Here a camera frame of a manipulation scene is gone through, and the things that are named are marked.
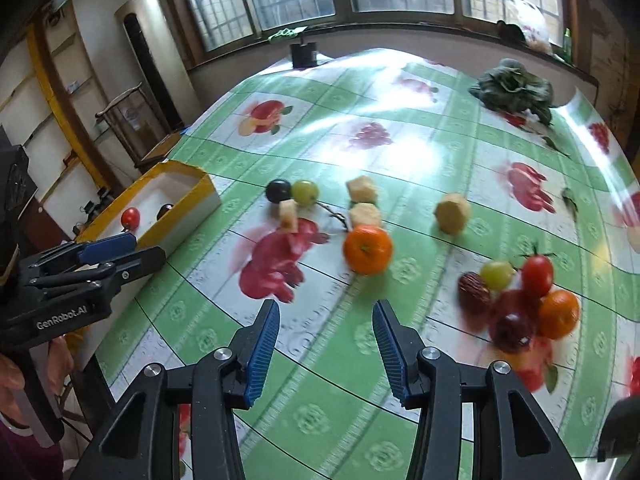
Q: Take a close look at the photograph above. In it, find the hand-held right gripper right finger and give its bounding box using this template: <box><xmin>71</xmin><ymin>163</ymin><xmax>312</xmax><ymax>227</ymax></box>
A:
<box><xmin>372</xmin><ymin>299</ymin><xmax>583</xmax><ymax>480</ymax></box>

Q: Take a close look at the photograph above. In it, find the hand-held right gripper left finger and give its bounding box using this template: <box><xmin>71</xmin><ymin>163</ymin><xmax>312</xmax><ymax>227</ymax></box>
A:
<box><xmin>70</xmin><ymin>299</ymin><xmax>282</xmax><ymax>480</ymax></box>

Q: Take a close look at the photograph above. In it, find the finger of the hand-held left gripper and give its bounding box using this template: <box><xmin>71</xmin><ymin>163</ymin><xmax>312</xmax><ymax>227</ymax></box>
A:
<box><xmin>22</xmin><ymin>232</ymin><xmax>138</xmax><ymax>273</ymax></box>
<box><xmin>30</xmin><ymin>246</ymin><xmax>167</xmax><ymax>292</ymax></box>

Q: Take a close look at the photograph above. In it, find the yellow cardboard box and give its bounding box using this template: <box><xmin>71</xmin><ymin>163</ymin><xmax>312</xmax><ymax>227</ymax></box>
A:
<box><xmin>74</xmin><ymin>160</ymin><xmax>222</xmax><ymax>267</ymax></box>

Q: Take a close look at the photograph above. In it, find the orange tangerine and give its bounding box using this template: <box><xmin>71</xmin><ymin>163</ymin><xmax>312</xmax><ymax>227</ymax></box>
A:
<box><xmin>537</xmin><ymin>290</ymin><xmax>581</xmax><ymax>341</ymax></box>
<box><xmin>343</xmin><ymin>225</ymin><xmax>394</xmax><ymax>276</ymax></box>

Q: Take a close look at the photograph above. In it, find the red dried date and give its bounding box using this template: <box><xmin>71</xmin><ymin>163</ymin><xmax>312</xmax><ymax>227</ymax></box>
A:
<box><xmin>458</xmin><ymin>272</ymin><xmax>493</xmax><ymax>315</ymax></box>

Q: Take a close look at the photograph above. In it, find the person's left forearm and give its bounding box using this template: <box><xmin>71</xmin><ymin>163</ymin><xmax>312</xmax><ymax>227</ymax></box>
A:
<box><xmin>0</xmin><ymin>412</ymin><xmax>68</xmax><ymax>480</ymax></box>

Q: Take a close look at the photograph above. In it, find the person's left hand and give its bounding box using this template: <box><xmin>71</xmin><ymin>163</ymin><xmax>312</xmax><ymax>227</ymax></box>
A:
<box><xmin>0</xmin><ymin>335</ymin><xmax>76</xmax><ymax>428</ymax></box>

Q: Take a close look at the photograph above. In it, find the brown wooden stool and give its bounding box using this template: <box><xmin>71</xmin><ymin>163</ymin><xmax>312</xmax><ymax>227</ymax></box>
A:
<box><xmin>140</xmin><ymin>132</ymin><xmax>184</xmax><ymax>173</ymax></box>

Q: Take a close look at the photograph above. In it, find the dark purple plum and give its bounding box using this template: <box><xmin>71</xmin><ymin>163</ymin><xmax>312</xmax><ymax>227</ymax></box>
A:
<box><xmin>492</xmin><ymin>311</ymin><xmax>536</xmax><ymax>353</ymax></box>

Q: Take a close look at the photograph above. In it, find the wooden rack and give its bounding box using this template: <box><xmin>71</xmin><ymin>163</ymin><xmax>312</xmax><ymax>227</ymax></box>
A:
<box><xmin>95</xmin><ymin>82</ymin><xmax>171</xmax><ymax>167</ymax></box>

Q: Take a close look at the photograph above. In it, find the green grape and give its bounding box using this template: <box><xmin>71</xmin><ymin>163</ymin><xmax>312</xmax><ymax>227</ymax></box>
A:
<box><xmin>291</xmin><ymin>180</ymin><xmax>320</xmax><ymax>206</ymax></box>
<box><xmin>480</xmin><ymin>260</ymin><xmax>515</xmax><ymax>291</ymax></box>

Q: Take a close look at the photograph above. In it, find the small beige fruit chunk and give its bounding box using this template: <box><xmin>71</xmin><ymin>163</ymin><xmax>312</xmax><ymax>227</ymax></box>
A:
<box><xmin>278</xmin><ymin>200</ymin><xmax>299</xmax><ymax>233</ymax></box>

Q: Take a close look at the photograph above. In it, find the white shelf unit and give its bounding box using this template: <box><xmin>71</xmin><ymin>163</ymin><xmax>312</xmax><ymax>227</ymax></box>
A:
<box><xmin>0</xmin><ymin>10</ymin><xmax>126</xmax><ymax>226</ymax></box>

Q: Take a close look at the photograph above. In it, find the brown twig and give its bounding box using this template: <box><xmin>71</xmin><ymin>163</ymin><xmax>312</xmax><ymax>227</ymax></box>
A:
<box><xmin>314</xmin><ymin>201</ymin><xmax>351</xmax><ymax>233</ymax></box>

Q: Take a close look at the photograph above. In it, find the large beige fruit chunk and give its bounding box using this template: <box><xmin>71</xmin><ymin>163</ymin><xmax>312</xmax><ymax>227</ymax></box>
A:
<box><xmin>434</xmin><ymin>193</ymin><xmax>472</xmax><ymax>235</ymax></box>

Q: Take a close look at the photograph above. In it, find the black grape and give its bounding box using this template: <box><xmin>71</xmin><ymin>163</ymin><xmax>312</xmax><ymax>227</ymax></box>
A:
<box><xmin>265</xmin><ymin>179</ymin><xmax>292</xmax><ymax>204</ymax></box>

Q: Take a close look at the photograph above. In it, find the red tomato with stem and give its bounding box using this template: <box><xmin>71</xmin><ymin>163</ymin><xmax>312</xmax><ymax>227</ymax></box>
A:
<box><xmin>520</xmin><ymin>245</ymin><xmax>556</xmax><ymax>302</ymax></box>

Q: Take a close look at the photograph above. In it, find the white tower air conditioner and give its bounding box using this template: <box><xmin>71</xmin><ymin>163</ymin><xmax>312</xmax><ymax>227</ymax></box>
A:
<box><xmin>115</xmin><ymin>0</ymin><xmax>203</xmax><ymax>132</ymax></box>

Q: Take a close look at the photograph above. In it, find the green fruit print tablecloth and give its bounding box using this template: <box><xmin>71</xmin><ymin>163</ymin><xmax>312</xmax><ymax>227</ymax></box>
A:
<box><xmin>92</xmin><ymin>47</ymin><xmax>640</xmax><ymax>480</ymax></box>

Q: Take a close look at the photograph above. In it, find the black cup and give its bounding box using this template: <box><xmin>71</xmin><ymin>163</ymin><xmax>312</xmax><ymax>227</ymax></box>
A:
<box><xmin>291</xmin><ymin>37</ymin><xmax>319</xmax><ymax>69</ymax></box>

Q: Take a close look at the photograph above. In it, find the green object on windowsill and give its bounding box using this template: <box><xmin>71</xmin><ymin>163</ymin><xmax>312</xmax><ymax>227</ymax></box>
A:
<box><xmin>267</xmin><ymin>26</ymin><xmax>311</xmax><ymax>44</ymax></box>

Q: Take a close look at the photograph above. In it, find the green leafy vegetable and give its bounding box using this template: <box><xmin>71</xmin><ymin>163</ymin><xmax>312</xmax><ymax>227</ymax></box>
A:
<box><xmin>468</xmin><ymin>58</ymin><xmax>556</xmax><ymax>127</ymax></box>

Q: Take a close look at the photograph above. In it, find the wooden framed window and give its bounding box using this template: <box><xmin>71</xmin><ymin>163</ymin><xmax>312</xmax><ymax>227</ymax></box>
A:
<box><xmin>157</xmin><ymin>0</ymin><xmax>578</xmax><ymax>63</ymax></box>

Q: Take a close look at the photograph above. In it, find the dark object on windowsill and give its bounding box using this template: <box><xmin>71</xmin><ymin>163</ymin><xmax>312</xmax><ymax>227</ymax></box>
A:
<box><xmin>496</xmin><ymin>20</ymin><xmax>526</xmax><ymax>44</ymax></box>

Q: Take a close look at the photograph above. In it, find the white plastic bag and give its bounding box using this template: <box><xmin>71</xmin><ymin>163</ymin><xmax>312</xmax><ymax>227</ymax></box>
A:
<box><xmin>500</xmin><ymin>0</ymin><xmax>554</xmax><ymax>54</ymax></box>

